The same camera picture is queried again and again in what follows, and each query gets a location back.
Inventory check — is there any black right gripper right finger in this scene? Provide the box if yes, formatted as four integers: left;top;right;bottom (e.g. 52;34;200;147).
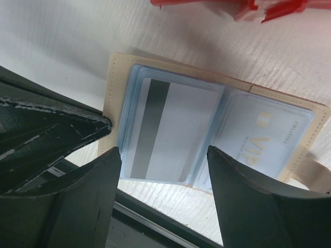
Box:
207;146;330;247

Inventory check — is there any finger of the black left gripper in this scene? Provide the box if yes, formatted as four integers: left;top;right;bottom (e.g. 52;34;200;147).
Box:
1;97;112;193

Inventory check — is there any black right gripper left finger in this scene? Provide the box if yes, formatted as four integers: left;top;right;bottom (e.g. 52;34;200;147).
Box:
1;147;122;247

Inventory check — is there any white magnetic stripe card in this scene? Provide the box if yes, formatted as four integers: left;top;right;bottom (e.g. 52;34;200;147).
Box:
127;79;223;182

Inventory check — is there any beige leather card holder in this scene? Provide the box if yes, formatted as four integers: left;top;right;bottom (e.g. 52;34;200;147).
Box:
98;53;330;192

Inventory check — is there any white VIP card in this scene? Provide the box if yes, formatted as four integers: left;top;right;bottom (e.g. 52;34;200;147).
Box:
186;90;314;191

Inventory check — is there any red plastic bin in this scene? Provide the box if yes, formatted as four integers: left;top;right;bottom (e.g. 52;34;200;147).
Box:
149;0;331;24

